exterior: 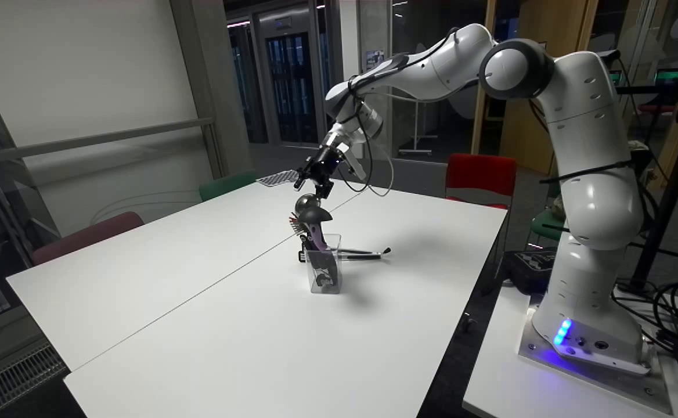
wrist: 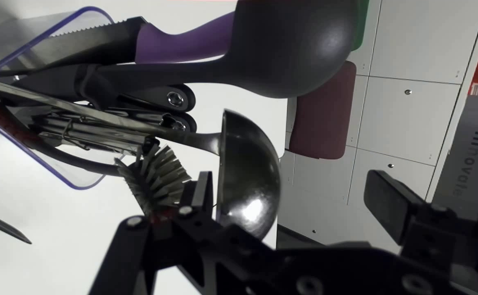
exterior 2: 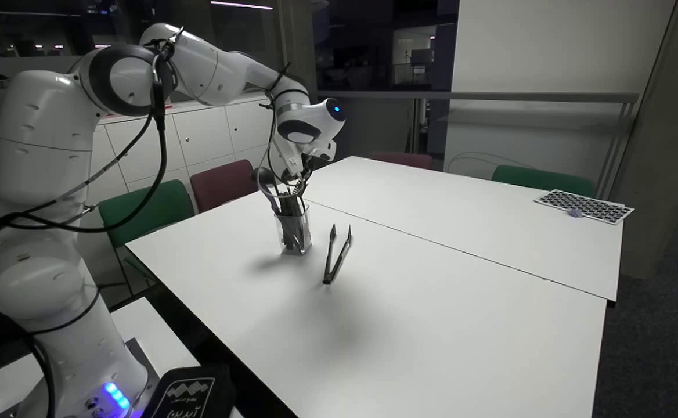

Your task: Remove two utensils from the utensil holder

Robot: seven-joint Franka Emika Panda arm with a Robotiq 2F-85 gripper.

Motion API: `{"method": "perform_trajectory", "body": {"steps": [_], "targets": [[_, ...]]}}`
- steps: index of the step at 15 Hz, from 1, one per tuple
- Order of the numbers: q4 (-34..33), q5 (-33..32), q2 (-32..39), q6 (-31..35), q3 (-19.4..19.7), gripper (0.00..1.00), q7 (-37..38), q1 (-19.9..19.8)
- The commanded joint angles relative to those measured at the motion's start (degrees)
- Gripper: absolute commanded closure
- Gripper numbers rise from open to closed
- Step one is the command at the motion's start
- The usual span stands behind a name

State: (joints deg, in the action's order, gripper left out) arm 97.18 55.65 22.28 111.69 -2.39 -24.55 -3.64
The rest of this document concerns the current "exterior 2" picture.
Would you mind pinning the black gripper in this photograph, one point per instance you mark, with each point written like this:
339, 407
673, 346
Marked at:
313, 164

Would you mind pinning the black metal tongs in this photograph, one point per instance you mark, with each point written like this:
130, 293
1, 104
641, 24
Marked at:
336, 256

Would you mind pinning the white robot base table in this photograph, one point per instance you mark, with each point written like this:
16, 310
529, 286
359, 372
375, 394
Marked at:
154, 334

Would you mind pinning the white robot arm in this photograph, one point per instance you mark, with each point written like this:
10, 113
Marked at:
38, 286

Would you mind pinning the clear plastic utensil holder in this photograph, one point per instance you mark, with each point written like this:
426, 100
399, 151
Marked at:
296, 234

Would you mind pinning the black ladle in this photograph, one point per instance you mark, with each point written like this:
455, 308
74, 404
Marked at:
267, 185

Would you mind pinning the dark red chair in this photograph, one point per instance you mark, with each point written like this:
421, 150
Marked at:
221, 185
410, 161

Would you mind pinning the white cabinet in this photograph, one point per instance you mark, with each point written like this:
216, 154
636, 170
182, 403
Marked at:
208, 140

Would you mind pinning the grey metal railing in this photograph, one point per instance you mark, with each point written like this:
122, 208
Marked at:
469, 97

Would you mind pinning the green chair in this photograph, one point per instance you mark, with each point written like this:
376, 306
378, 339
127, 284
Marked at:
543, 179
150, 210

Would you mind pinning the black device with white print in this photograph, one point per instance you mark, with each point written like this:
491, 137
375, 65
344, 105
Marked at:
188, 394

